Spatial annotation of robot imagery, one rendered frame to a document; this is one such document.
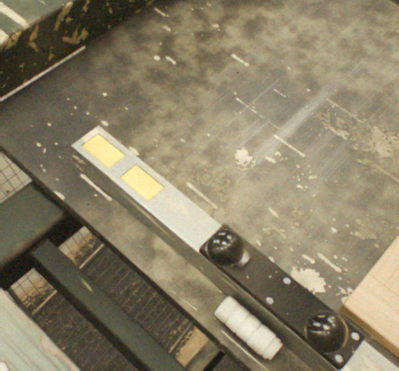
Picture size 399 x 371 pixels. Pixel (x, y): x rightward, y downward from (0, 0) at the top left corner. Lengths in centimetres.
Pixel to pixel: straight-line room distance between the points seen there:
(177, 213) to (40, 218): 19
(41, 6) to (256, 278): 47
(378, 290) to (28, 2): 60
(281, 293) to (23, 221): 35
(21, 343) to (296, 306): 30
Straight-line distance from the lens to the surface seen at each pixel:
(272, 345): 67
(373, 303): 74
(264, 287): 66
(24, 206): 79
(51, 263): 77
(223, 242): 55
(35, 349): 62
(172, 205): 71
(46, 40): 86
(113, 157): 74
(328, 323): 55
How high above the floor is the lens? 175
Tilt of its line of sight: 17 degrees down
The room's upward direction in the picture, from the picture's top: 32 degrees counter-clockwise
